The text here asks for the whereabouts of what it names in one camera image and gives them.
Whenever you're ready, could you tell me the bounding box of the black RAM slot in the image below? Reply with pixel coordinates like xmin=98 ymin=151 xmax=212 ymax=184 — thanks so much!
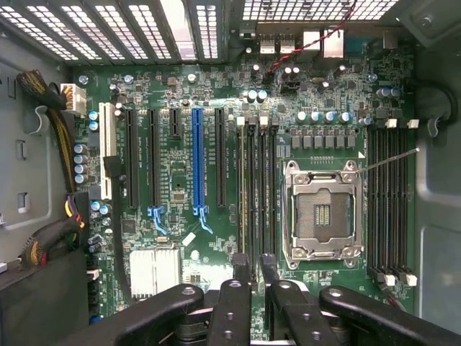
xmin=236 ymin=115 xmax=248 ymax=255
xmin=246 ymin=115 xmax=259 ymax=283
xmin=268 ymin=115 xmax=280 ymax=261
xmin=377 ymin=117 xmax=398 ymax=288
xmin=400 ymin=117 xmax=421 ymax=288
xmin=390 ymin=120 xmax=408 ymax=284
xmin=366 ymin=120 xmax=385 ymax=284
xmin=257 ymin=115 xmax=269 ymax=259

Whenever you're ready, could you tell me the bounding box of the silver finned heatsink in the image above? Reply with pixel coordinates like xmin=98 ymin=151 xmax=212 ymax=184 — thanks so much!
xmin=128 ymin=247 xmax=182 ymax=301

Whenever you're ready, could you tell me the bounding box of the silver CPU socket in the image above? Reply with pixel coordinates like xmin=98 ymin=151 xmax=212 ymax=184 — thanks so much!
xmin=282 ymin=159 xmax=364 ymax=270

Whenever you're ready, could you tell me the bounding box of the long black expansion slot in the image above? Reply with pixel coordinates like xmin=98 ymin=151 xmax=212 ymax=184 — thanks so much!
xmin=125 ymin=107 xmax=141 ymax=210
xmin=147 ymin=107 xmax=167 ymax=232
xmin=214 ymin=107 xmax=228 ymax=210

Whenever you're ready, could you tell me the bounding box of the blue expansion slot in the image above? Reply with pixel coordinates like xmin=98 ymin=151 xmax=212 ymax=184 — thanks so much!
xmin=191 ymin=107 xmax=214 ymax=236

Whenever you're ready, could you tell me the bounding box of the thin metal locking lever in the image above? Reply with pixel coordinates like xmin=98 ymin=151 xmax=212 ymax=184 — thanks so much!
xmin=354 ymin=146 xmax=421 ymax=176

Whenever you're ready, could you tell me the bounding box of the grey metal PC case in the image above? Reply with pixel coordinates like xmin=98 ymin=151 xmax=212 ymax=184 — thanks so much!
xmin=0 ymin=0 xmax=461 ymax=346

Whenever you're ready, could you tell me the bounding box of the black drive box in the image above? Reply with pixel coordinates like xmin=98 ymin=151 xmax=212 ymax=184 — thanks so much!
xmin=0 ymin=248 xmax=91 ymax=346

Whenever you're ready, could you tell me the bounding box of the short black expansion slot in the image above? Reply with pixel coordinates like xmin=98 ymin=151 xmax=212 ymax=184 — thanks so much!
xmin=169 ymin=107 xmax=182 ymax=139

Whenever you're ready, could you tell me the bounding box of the white expansion slot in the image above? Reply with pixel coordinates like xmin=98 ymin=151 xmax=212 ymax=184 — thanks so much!
xmin=98 ymin=102 xmax=117 ymax=201

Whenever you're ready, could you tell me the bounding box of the green motherboard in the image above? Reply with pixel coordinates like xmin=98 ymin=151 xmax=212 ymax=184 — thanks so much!
xmin=71 ymin=63 xmax=419 ymax=320

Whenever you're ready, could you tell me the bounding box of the white power connector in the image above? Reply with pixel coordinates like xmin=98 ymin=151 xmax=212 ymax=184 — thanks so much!
xmin=60 ymin=83 xmax=88 ymax=116

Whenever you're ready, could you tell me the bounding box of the silver USB port block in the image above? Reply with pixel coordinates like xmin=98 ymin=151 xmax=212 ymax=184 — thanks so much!
xmin=279 ymin=33 xmax=297 ymax=56
xmin=259 ymin=33 xmax=277 ymax=56

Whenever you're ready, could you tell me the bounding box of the silver network port block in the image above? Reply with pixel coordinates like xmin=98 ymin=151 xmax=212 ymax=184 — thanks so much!
xmin=302 ymin=30 xmax=322 ymax=59
xmin=323 ymin=28 xmax=345 ymax=59

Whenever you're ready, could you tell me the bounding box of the thin red wire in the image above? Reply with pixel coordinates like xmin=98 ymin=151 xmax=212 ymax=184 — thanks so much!
xmin=380 ymin=283 xmax=408 ymax=312

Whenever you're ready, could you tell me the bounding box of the multicolour wire bundle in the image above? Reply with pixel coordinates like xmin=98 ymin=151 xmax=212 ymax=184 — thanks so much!
xmin=19 ymin=192 xmax=91 ymax=268

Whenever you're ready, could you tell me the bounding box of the black looped cable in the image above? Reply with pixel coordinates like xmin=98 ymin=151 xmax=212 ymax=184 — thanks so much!
xmin=413 ymin=79 xmax=460 ymax=128

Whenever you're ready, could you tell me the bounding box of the red and black twisted wire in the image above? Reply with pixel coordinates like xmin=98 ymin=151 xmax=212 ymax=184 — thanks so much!
xmin=264 ymin=0 xmax=359 ymax=79

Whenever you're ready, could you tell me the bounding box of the sleeved yellow black cable bundle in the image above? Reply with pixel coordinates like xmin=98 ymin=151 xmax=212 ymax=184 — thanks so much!
xmin=15 ymin=69 xmax=79 ymax=194

